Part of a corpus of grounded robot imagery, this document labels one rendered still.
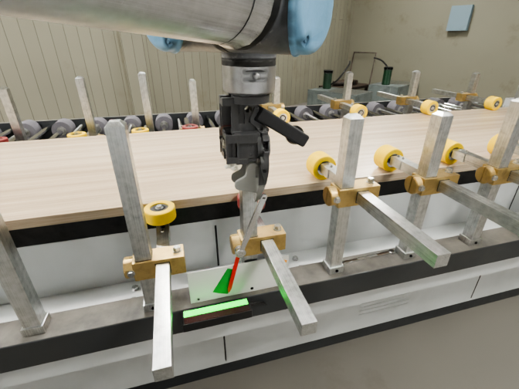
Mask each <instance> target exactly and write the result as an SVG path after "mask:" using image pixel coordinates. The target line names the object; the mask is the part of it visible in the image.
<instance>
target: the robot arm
mask: <svg viewBox="0 0 519 389"><path fill-rule="evenodd" d="M333 6H334V0H0V15H3V16H9V17H15V18H21V19H32V20H38V21H44V22H55V23H61V24H67V25H78V26H84V27H90V28H96V29H107V30H113V31H119V32H130V33H136V34H142V35H147V37H148V38H149V40H150V41H151V43H152V44H153V45H154V46H155V47H156V48H157V49H159V50H161V51H163V52H171V53H174V54H175V53H178V52H221V53H222V85H223V90H224V92H226V93H228V94H226V95H219V115H220V126H219V143H220V152H222V156H223V157H224V159H226V164H236V165H240V164H241V165H242V167H241V168H240V169H239V170H238V171H235V172H234V173H232V176H231V179H232V181H233V182H234V183H235V188H236V189H237V190H239V191H250V192H252V193H253V198H254V201H255V202H256V201H258V200H259V199H260V197H261V195H262V193H263V191H264V189H265V187H266V183H267V178H268V174H269V168H270V135H269V134H268V132H269V130H270V129H272V130H274V131H276V132H277V133H279V134H281V135H283V136H284V137H285V138H286V139H287V141H288V142H289V143H290V144H298V145H300V146H301V147H304V146H305V144H306V143H307V141H308V140H309V136H308V135H307V134H305V133H304V131H303V129H302V128H301V127H299V126H297V125H293V126H292V125H291V124H289V123H287V122H286V121H285V120H282V119H281V118H279V117H278V116H276V115H275V114H273V113H271V112H270V111H268V110H267V109H265V108H263V107H261V106H260V104H265V103H269V101H270V93H272V92H274V91H275V85H276V55H277V54H278V55H292V56H293V57H298V56H299V55H310V54H312V53H314V52H316V51H317V50H318V49H319V48H320V47H321V45H322V44H323V42H324V40H325V38H326V36H327V33H328V30H329V27H330V24H331V17H332V10H333ZM247 106H248V107H247ZM245 107H247V109H246V110H245ZM269 128H270V129H269Z"/></svg>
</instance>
